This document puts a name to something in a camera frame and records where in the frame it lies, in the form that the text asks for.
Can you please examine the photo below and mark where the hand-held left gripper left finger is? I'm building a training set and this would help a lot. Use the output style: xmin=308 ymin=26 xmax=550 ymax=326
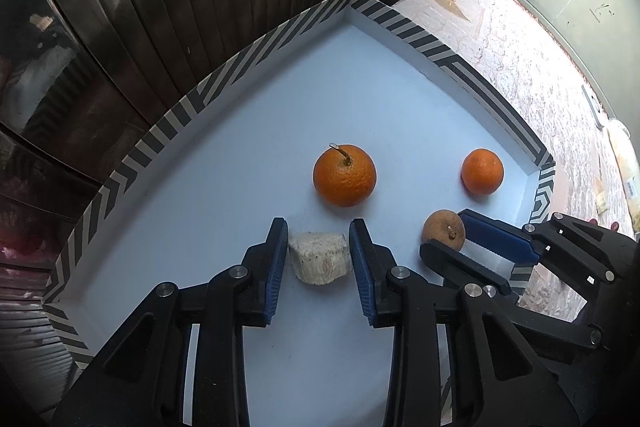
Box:
xmin=52 ymin=217 xmax=290 ymax=427

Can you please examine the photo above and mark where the pink quilted mattress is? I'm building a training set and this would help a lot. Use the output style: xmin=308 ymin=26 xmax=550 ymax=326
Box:
xmin=390 ymin=0 xmax=637 ymax=323

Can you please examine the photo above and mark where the flat white device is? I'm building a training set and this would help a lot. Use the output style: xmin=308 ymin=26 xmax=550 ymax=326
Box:
xmin=581 ymin=84 xmax=607 ymax=130

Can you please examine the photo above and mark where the brown round fruit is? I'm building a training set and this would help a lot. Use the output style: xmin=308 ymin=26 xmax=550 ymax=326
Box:
xmin=421 ymin=209 xmax=466 ymax=253

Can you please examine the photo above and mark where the large orange with stem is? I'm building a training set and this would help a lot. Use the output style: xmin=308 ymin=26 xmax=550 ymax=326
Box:
xmin=313 ymin=143 xmax=377 ymax=208

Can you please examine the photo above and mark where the bagged white radish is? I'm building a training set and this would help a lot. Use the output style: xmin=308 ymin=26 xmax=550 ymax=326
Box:
xmin=605 ymin=119 xmax=640 ymax=214

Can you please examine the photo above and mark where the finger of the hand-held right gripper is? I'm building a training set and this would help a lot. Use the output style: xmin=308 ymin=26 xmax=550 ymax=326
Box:
xmin=457 ymin=208 xmax=631 ymax=284
xmin=419 ymin=239 xmax=603 ymax=349

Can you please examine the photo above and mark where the small orange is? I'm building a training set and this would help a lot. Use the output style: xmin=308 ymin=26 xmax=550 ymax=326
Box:
xmin=461 ymin=148 xmax=504 ymax=196

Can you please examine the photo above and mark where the white tray with striped rim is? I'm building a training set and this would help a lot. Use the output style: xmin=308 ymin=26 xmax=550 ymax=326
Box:
xmin=42 ymin=0 xmax=557 ymax=427

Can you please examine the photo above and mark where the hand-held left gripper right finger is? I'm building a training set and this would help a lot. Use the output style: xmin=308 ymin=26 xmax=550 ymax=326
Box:
xmin=348 ymin=218 xmax=583 ymax=427

